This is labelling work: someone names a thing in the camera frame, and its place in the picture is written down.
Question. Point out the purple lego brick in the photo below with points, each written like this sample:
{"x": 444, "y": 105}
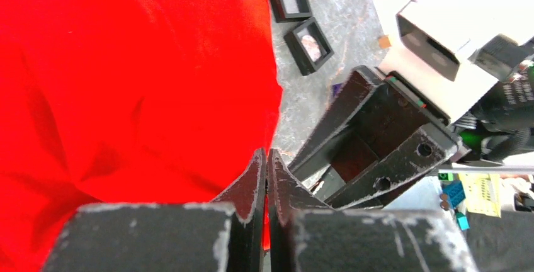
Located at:
{"x": 335, "y": 89}

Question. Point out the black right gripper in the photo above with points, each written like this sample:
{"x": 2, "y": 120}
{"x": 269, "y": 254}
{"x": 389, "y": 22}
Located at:
{"x": 380, "y": 138}

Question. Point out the small wooden cube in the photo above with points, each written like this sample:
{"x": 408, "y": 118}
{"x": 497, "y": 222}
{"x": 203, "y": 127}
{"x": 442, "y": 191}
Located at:
{"x": 384, "y": 42}

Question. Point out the red garment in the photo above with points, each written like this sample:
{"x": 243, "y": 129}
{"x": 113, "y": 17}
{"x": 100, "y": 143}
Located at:
{"x": 126, "y": 101}

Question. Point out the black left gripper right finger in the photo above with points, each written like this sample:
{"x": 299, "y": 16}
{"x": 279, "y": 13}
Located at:
{"x": 308, "y": 235}

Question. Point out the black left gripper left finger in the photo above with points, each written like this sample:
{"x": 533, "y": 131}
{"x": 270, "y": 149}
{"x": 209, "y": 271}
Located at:
{"x": 225, "y": 234}

